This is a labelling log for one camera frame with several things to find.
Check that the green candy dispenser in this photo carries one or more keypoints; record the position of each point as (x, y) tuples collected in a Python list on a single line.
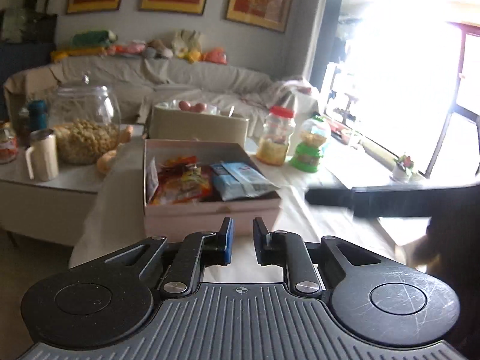
[(309, 146)]

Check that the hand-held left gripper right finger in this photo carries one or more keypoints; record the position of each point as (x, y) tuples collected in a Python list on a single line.
[(256, 240)]

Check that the person's right hand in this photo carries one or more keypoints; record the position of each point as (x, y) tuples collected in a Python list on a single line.
[(453, 270)]

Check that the small potted plant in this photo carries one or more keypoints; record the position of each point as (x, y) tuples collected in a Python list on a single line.
[(404, 167)]

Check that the white tablecloth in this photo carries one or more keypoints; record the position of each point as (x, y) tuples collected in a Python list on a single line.
[(300, 225)]

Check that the blue bottle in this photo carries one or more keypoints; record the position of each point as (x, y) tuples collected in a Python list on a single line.
[(37, 114)]

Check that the grey plush toy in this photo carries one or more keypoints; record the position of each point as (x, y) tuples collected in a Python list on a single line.
[(159, 49)]

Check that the green plush toy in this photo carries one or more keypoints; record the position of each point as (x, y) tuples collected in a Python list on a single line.
[(93, 38)]

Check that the red label jar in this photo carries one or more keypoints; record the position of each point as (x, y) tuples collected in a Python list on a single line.
[(7, 146)]

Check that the grey covered sofa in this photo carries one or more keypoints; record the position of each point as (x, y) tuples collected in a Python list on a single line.
[(195, 78)]

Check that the white tote bag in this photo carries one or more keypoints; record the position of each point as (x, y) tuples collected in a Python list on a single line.
[(187, 39)]

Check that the orange plush toy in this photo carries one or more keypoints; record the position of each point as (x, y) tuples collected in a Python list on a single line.
[(214, 56)]

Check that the pink blanket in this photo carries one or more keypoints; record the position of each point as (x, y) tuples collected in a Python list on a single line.
[(292, 92)]

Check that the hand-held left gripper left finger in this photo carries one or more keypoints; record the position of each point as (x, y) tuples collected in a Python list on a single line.
[(229, 240)]

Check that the clear bag of bread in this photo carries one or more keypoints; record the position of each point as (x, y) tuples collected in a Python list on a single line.
[(153, 178)]

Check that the yellow plush toy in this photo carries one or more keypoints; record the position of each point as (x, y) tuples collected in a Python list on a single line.
[(194, 56)]

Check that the blue seaweed snack packet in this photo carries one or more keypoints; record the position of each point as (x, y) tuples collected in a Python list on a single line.
[(243, 180)]

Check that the dark curtain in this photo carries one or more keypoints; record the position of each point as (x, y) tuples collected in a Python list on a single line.
[(324, 26)]

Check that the green and red snack packet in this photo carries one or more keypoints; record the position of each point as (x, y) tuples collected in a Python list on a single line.
[(187, 187)]

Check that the pink plush toy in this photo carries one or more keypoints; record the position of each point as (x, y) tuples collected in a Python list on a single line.
[(129, 48)]

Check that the plastic jar red lid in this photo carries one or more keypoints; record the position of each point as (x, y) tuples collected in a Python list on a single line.
[(275, 138)]

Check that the dark cabinet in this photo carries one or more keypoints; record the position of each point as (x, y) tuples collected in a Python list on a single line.
[(22, 56)]

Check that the yellow cushion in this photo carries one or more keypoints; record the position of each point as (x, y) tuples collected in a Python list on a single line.
[(78, 54)]

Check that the cream mug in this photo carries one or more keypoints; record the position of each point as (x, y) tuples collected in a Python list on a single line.
[(43, 155)]

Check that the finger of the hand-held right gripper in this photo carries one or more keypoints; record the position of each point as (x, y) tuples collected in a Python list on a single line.
[(356, 199)]

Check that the dark window frame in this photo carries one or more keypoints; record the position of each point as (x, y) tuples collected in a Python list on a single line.
[(442, 135)]

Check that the metal spoon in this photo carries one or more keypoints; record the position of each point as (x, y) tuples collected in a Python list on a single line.
[(231, 111)]

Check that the glass jar with lid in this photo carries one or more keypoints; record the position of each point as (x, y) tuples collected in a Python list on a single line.
[(84, 127)]

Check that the grey side table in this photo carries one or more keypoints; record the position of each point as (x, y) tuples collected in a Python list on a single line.
[(45, 202)]

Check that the pink cardboard box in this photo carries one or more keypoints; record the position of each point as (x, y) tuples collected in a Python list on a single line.
[(210, 210)]

